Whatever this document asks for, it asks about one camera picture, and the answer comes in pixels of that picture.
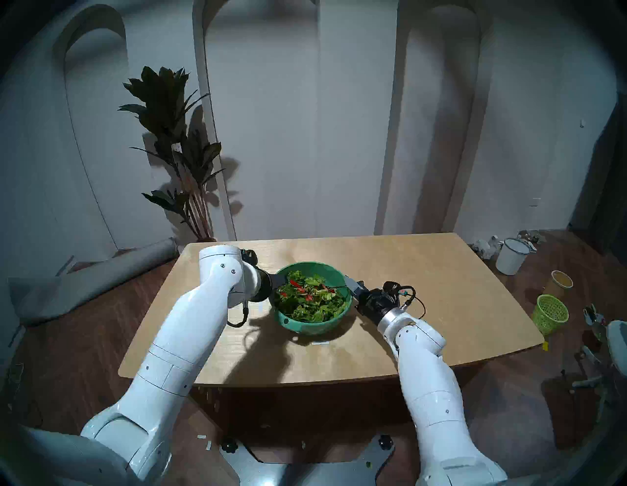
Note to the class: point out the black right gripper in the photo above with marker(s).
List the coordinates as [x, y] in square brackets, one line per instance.
[374, 303]

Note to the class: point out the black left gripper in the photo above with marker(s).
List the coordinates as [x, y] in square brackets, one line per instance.
[264, 286]

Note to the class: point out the metal salad utensil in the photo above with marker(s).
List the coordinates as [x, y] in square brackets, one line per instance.
[338, 287]

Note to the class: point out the chopped lettuce tomato salad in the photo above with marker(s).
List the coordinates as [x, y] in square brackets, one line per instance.
[308, 301]

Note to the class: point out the green salad bowl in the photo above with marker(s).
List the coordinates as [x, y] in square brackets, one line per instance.
[313, 327]

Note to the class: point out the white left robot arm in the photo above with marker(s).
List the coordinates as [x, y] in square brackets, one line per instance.
[191, 333]

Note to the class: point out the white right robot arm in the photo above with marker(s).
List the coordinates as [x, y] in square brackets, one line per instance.
[431, 382]

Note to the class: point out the crumpled plastic trash pile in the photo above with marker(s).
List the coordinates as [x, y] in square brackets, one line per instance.
[485, 248]

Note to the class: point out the black base knob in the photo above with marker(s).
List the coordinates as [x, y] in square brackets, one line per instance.
[385, 441]
[229, 446]

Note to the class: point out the white bucket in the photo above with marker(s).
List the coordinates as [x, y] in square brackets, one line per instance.
[511, 259]

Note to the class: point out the white plant label tag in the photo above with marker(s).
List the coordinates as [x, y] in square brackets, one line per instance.
[177, 148]

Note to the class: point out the small floor clutter pile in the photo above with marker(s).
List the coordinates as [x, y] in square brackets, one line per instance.
[531, 236]

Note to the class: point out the rolled grey floor mat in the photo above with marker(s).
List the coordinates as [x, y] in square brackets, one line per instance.
[93, 279]

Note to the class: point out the green mesh basket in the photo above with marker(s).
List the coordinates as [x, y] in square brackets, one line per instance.
[549, 313]

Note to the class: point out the tan paper bin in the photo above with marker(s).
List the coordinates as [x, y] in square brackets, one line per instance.
[558, 285]

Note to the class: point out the tall dark potted plant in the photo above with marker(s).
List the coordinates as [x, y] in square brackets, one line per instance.
[164, 108]

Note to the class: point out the green white floor tools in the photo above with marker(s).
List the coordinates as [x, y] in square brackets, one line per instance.
[593, 323]

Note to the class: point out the white chair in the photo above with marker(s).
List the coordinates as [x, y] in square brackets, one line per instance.
[617, 345]

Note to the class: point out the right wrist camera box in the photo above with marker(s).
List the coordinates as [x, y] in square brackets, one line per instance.
[392, 289]

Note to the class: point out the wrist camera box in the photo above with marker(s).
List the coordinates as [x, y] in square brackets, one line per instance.
[392, 289]
[250, 257]

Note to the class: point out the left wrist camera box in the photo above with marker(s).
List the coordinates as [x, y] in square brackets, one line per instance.
[250, 257]

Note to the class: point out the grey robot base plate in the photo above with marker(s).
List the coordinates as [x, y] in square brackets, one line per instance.
[303, 470]

